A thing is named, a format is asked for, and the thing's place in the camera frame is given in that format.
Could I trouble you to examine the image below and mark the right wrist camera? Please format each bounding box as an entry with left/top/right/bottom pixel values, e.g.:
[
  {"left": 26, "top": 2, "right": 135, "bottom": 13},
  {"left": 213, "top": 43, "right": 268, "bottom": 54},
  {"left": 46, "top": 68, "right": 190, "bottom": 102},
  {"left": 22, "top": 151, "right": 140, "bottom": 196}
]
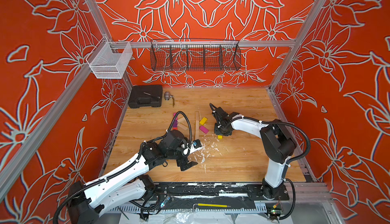
[{"left": 209, "top": 103, "right": 228, "bottom": 122}]

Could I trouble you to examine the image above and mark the yellow pencil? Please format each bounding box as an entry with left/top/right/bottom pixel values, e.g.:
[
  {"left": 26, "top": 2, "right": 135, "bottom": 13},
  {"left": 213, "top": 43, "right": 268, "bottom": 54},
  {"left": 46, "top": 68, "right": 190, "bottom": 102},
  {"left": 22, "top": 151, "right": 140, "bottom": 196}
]
[{"left": 197, "top": 203, "right": 231, "bottom": 208}]

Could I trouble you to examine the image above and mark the metal ball valve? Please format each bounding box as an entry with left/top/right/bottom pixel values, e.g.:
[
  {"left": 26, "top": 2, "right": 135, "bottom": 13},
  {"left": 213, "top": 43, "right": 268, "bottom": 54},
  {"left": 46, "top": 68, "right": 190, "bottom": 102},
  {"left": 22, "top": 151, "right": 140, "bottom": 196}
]
[{"left": 164, "top": 91, "right": 175, "bottom": 107}]

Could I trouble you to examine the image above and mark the black wire basket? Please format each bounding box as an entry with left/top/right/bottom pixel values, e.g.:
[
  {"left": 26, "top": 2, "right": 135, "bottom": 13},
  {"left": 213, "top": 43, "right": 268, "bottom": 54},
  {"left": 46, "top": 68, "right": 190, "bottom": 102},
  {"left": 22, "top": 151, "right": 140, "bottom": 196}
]
[{"left": 150, "top": 38, "right": 242, "bottom": 72}]

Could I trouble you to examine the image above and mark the white mesh basket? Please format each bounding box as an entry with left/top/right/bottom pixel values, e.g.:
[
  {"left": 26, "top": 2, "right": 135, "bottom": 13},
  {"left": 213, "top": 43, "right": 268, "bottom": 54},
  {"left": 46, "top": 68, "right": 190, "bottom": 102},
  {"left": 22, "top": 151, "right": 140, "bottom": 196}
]
[{"left": 86, "top": 36, "right": 133, "bottom": 79}]

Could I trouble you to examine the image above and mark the black plastic tool case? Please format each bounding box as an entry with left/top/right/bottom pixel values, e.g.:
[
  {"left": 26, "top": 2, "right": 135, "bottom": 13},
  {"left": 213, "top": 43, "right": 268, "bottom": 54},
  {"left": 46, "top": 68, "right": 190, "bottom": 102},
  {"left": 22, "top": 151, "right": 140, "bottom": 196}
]
[{"left": 128, "top": 85, "right": 163, "bottom": 108}]

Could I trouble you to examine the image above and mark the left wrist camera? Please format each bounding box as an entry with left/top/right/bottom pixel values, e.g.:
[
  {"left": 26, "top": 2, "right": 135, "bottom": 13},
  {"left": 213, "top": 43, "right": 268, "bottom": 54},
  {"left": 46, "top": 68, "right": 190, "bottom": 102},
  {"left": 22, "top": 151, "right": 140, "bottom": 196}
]
[{"left": 187, "top": 139, "right": 203, "bottom": 155}]

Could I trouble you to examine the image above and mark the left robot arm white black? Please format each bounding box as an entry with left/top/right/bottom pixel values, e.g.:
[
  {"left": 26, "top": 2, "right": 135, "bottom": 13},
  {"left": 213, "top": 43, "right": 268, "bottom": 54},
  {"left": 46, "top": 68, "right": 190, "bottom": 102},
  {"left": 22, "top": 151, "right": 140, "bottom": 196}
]
[{"left": 52, "top": 124, "right": 202, "bottom": 224}]

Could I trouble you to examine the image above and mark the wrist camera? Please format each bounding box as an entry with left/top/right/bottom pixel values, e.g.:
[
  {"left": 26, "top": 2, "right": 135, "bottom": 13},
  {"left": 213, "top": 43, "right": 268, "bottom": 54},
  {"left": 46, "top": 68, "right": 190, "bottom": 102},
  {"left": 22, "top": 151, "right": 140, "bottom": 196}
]
[
  {"left": 187, "top": 139, "right": 203, "bottom": 155},
  {"left": 209, "top": 103, "right": 228, "bottom": 122}
]

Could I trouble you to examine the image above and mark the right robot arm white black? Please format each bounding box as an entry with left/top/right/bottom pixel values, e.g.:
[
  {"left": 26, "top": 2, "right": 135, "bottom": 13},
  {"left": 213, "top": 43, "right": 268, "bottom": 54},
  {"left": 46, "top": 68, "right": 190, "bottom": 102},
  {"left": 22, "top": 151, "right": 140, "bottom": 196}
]
[{"left": 209, "top": 103, "right": 311, "bottom": 200}]

